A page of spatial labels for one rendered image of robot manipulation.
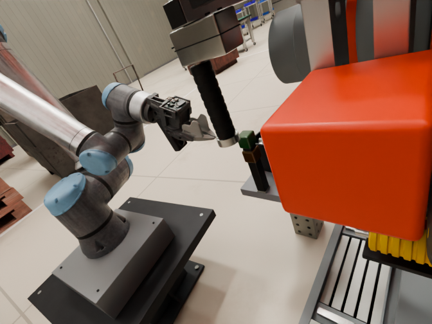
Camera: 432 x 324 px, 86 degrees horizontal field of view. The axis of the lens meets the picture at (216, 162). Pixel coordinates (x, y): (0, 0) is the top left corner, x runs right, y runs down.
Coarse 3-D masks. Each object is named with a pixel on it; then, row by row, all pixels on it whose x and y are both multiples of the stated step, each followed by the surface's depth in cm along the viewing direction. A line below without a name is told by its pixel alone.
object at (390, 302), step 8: (392, 272) 70; (400, 272) 70; (392, 280) 69; (392, 288) 67; (384, 296) 64; (392, 296) 66; (384, 304) 63; (392, 304) 64; (384, 312) 62; (392, 312) 63; (384, 320) 62; (392, 320) 61
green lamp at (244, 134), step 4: (240, 132) 66; (244, 132) 65; (248, 132) 65; (252, 132) 64; (240, 136) 64; (244, 136) 64; (248, 136) 63; (252, 136) 64; (240, 140) 65; (244, 140) 64; (248, 140) 63; (252, 140) 64; (256, 140) 66; (240, 144) 66; (244, 144) 65; (248, 144) 64; (252, 144) 65
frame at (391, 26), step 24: (312, 0) 15; (336, 0) 16; (384, 0) 14; (408, 0) 13; (312, 24) 16; (336, 24) 17; (384, 24) 14; (408, 24) 14; (312, 48) 17; (336, 48) 17; (384, 48) 15; (408, 48) 14
